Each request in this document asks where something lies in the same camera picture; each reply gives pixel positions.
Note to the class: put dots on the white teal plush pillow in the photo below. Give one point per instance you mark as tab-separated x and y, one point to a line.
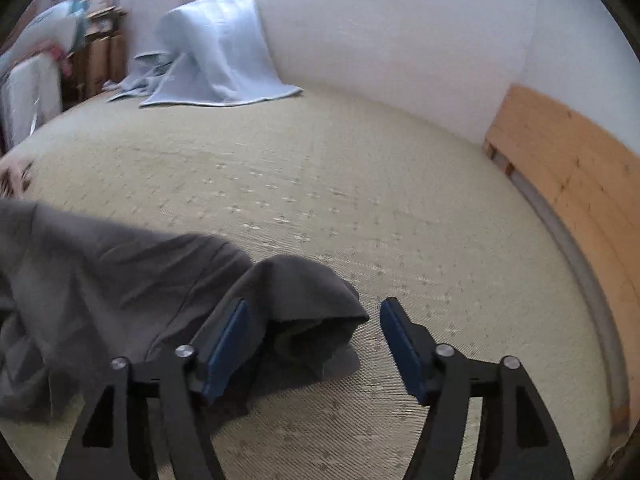
63	25

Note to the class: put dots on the cardboard box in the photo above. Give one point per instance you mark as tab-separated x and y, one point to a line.
103	59

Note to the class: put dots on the light blue blanket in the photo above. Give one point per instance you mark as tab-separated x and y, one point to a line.
210	53

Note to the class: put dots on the dark grey smile sweatshirt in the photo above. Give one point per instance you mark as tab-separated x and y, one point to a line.
77	292

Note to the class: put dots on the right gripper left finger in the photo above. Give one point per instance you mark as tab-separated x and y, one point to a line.
163	399

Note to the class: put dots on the wooden headboard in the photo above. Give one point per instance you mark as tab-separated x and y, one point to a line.
591	182

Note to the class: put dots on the pink garment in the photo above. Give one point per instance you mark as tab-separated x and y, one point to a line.
15	178

